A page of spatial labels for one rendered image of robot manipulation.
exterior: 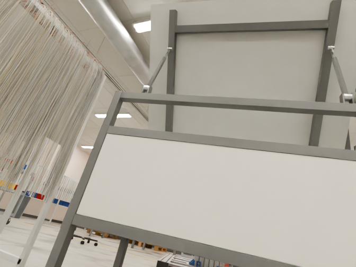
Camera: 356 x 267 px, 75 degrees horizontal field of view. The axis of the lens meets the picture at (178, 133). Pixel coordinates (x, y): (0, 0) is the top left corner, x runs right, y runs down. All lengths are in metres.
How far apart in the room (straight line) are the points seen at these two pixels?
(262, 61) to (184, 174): 0.85
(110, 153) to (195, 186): 0.40
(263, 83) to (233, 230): 0.89
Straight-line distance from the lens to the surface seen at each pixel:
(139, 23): 3.99
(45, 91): 1.60
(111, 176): 1.01
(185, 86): 1.51
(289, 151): 0.94
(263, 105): 1.03
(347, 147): 1.73
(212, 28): 1.48
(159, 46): 1.59
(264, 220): 0.86
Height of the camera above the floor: 0.39
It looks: 24 degrees up
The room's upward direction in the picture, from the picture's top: 14 degrees clockwise
